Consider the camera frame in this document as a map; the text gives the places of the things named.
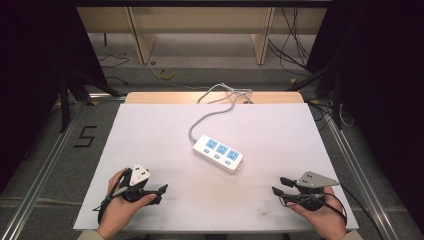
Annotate wooden table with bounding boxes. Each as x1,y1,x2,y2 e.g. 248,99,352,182
124,91,305,105

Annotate white table cover board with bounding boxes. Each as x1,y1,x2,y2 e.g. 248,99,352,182
72,102,360,233

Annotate white power strip blue sockets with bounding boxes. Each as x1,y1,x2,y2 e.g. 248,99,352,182
192,134,244,175

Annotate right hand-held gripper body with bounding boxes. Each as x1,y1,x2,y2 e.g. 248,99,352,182
293,171,341,212

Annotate thin black floor cable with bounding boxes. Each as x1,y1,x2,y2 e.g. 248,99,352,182
97,54,130,86

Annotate yellow tape roll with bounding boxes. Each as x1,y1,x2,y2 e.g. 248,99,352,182
157,67,175,81

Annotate bundle of black floor cables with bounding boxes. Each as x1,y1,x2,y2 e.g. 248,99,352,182
267,7,322,78

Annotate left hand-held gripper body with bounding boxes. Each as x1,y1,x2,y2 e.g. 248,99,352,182
116,163,163,204

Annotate black curtain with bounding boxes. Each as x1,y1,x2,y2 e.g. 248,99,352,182
304,0,424,234
0,0,108,194

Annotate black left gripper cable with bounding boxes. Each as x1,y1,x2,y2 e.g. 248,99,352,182
92,168,134,225

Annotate beige wooden shelf unit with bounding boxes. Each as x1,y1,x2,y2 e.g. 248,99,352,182
76,6,328,66

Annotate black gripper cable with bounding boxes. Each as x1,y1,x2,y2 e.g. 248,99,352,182
293,183,384,240
92,168,134,225

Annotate grey power strip cable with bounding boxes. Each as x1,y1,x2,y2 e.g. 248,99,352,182
188,83,254,143

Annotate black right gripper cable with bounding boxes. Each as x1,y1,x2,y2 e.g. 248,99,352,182
293,183,384,240

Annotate person's left hand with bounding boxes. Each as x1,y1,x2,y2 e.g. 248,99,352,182
95,167,158,240

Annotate person's right hand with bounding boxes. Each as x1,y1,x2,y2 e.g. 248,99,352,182
287,185,348,240

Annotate aluminium floor rail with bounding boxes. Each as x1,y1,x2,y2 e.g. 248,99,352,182
0,99,88,240
324,113,401,240

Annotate black stand legs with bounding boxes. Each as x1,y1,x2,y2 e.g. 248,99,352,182
285,62,345,130
58,68,122,134

